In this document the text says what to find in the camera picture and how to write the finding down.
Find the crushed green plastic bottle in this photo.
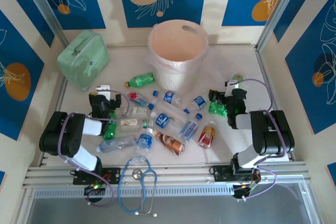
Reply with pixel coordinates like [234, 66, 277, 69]
[208, 102, 228, 116]
[102, 111, 118, 141]

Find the short blue label bottle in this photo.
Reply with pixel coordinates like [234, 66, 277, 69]
[183, 95, 207, 114]

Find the clear bottle green white label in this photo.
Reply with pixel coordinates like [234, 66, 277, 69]
[115, 106, 149, 117]

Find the clear bottle red teal label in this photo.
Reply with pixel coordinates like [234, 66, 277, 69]
[127, 91, 149, 106]

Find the green soda bottle yellow cap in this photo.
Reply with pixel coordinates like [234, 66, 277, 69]
[124, 72, 156, 88]

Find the bluish clear water bottle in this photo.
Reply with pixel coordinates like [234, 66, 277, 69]
[96, 134, 138, 154]

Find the red label drink bottle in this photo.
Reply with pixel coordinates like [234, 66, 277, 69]
[197, 120, 217, 150]

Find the clear blue-print bottle blue cap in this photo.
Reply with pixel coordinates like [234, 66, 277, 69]
[177, 113, 204, 142]

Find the small Pocari Sweat bottle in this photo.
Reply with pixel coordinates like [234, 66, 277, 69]
[134, 127, 154, 158]

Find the Pepsi label clear bottle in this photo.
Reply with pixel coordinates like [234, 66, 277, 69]
[152, 90, 183, 105]

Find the large blue label white-cap bottle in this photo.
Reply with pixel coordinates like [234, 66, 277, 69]
[150, 112, 182, 134]

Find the long clear bottle blue cap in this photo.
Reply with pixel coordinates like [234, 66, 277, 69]
[147, 100, 188, 124]

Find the brown coffee drink bottle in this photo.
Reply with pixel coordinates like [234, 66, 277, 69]
[153, 129, 186, 157]

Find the white ribbed plastic bin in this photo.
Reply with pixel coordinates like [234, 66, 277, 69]
[146, 20, 209, 95]

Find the green cylindrical container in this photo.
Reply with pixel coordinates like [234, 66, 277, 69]
[232, 73, 244, 88]

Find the mint green medicine bag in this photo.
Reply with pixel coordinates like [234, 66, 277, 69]
[57, 29, 110, 92]

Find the blue stethoscope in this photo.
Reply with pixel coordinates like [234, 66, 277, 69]
[117, 155, 158, 217]

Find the grey metal panel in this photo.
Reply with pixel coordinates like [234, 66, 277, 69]
[26, 197, 322, 224]

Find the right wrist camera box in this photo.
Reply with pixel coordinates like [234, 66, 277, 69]
[224, 79, 241, 96]

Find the aluminium side rail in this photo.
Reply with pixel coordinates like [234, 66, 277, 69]
[255, 45, 296, 162]
[38, 77, 68, 167]

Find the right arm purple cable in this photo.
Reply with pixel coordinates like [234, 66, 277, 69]
[233, 78, 287, 201]

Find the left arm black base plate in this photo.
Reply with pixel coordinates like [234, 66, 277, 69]
[70, 166, 122, 186]

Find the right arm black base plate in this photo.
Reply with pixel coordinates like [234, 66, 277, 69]
[209, 165, 262, 183]

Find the aluminium table edge rail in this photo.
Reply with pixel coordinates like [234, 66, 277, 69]
[22, 161, 314, 190]

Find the slotted grey cable duct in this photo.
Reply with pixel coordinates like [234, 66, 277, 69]
[33, 185, 236, 199]

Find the aluminium frame post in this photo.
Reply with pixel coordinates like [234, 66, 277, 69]
[256, 0, 308, 49]
[19, 0, 69, 49]

